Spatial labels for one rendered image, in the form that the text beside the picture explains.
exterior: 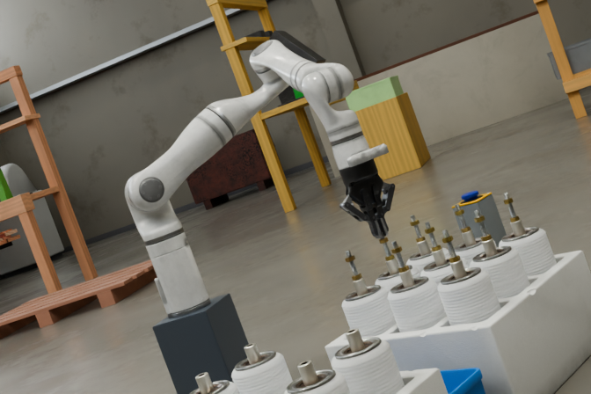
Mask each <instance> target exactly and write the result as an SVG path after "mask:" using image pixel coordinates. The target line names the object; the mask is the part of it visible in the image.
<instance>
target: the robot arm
mask: <svg viewBox="0 0 591 394"><path fill-rule="evenodd" d="M250 64H251V66H252V68H253V70H254V71H255V72H256V74H257V75H258V76H259V78H260V79H261V81H262V82H263V85H262V86H261V87H260V88H259V89H258V90H256V91H255V92H254V93H252V94H250V95H247V96H243V97H240V98H229V99H224V100H219V101H216V102H214V103H211V104H210V105H208V106H207V107H206V108H205V109H204V110H203V111H202V112H201V113H199V114H198V115H197V116H196V117H195V118H194V119H193V120H192V121H191V122H190V124H189V125H188V126H187V127H186V128H185V130H184V131H183V132H182V133H181V135H180V136H179V138H178V139H177V141H176V142H175V143H174V144H173V145H172V146H171V147H170V148H169V149H168V151H166V152H165V153H164V154H163V155H162V156H161V157H160V158H159V159H158V160H156V161H155V162H154V163H153V164H151V165H150V166H148V167H147V168H146V169H144V170H143V171H140V172H138V173H136V174H135V175H133V176H132V177H131V178H130V179H129V180H128V182H127V184H126V186H125V197H126V201H127V204H128V207H129V210H130V212H131V215H132V216H133V219H134V221H135V225H136V228H137V229H138V231H139V233H140V235H141V237H142V239H143V242H144V243H145V245H146V249H147V251H148V254H149V256H150V260H151V262H152V265H153V267H154V269H155V272H156V275H157V278H156V279H155V283H156V285H157V289H158V292H159V295H160V296H161V299H162V302H163V304H164V307H165V310H166V313H167V315H168V318H172V317H182V316H185V315H187V314H190V313H192V312H195V311H197V310H200V309H202V308H204V307H206V306H207V305H209V304H210V303H211V302H210V300H209V297H208V292H207V290H206V288H205V285H204V283H203V280H202V278H201V274H200V271H199V268H198V267H197V264H196V261H195V259H194V256H193V253H192V250H191V247H190V245H189V243H188V240H187V238H186V233H185V232H184V229H183V226H182V224H181V222H180V220H179V219H178V217H177V216H176V215H175V213H174V211H173V208H172V206H171V203H170V200H169V199H170V198H171V196H172V195H173V194H174V193H175V191H176V190H177V189H178V188H179V186H180V185H181V184H182V183H183V182H184V181H185V180H186V178H187V177H188V176H189V175H190V174H191V173H192V172H193V171H195V170H196V169H197V168H198V167H200V166H201V165H202V164H204V163H205V162H206V161H208V160H209V159H210V158H211V157H212V156H213V155H214V154H215V153H216V152H217V151H218V150H220V149H221V148H222V147H223V146H224V145H225V144H226V143H227V142H228V141H229V140H230V139H231V138H232V137H233V136H234V135H235V134H236V133H237V132H238V131H239V130H240V129H241V128H242V127H243V126H244V125H245V124H246V123H247V122H248V121H249V120H250V119H251V118H252V117H253V116H254V115H255V114H256V113H257V112H259V111H260V110H261V109H262V108H263V107H264V106H266V105H267V104H268V103H269V102H271V101H272V100H273V99H274V98H276V97H277V96H278V95H279V94H280V93H282V92H283V91H284V90H285V89H286V88H288V87H289V86H291V87H292V88H294V89H295V90H297V91H299V92H301V93H303V95H304V97H305V98H306V100H307V101H308V103H309V104H310V106H311V107H312V108H313V110H314V111H315V113H316V114H317V116H318V118H319V119H320V120H321V122H322V123H323V125H324V127H325V130H326V133H327V135H328V137H329V140H330V143H331V146H332V151H333V155H334V158H335V161H336V164H337V166H338V168H339V173H340V176H341V178H342V180H343V183H344V185H345V187H346V196H347V197H346V198H345V200H344V202H343V203H340V204H339V207H340V208H341V209H343V210H344V211H346V212H347V213H348V214H349V215H351V216H352V217H353V218H355V219H356V220H358V221H359V222H361V221H364V222H368V225H369V227H370V230H371V233H372V235H373V237H375V238H381V237H383V234H384V235H385V236H387V235H388V231H389V228H388V225H387V223H386V221H385V218H384V215H385V213H386V212H387V211H390V207H391V203H392V198H393V194H394V190H395V185H394V184H388V183H385V182H383V180H382V178H380V176H379V175H378V170H377V168H376V163H375V160H374V158H376V157H380V156H381V155H384V154H387V153H389V150H388V148H387V145H385V144H381V145H378V146H376V147H374V148H372V149H371V148H370V147H369V145H368V142H367V140H366V139H365V136H364V134H363V132H362V130H361V125H360V122H359V120H358V118H357V115H356V113H355V112H354V111H353V110H344V111H335V110H333V109H332V108H331V107H330V106H329V103H332V102H334V101H336V100H339V99H343V98H345V97H347V96H348V95H349V94H350V93H351V92H352V90H353V88H354V78H353V75H352V73H351V72H350V71H349V69H348V68H346V67H345V66H343V65H341V64H339V63H315V62H311V61H308V60H306V59H304V58H302V57H301V56H299V55H296V54H295V53H293V52H292V51H290V50H289V49H287V48H286V47H285V46H284V45H283V44H282V43H280V42H279V41H278V40H268V41H266V42H264V43H262V44H261V45H259V46H258V47H256V48H255V49H254V50H253V52H252V54H251V56H250ZM381 192H383V197H382V199H381V197H380V196H381ZM354 202H355V203H356V204H357V205H359V207H360V210H361V211H360V210H359V209H357V208H356V207H354ZM382 232H383V234H382Z"/></svg>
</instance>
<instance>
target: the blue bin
mask: <svg viewBox="0 0 591 394"><path fill-rule="evenodd" d="M440 372H441V376H442V379H443V382H444V383H445V386H446V389H447V392H448V394H485V389H484V386H483V384H482V380H481V379H482V378H483V376H482V373H481V370H480V368H461V369H451V370H441V371H440Z"/></svg>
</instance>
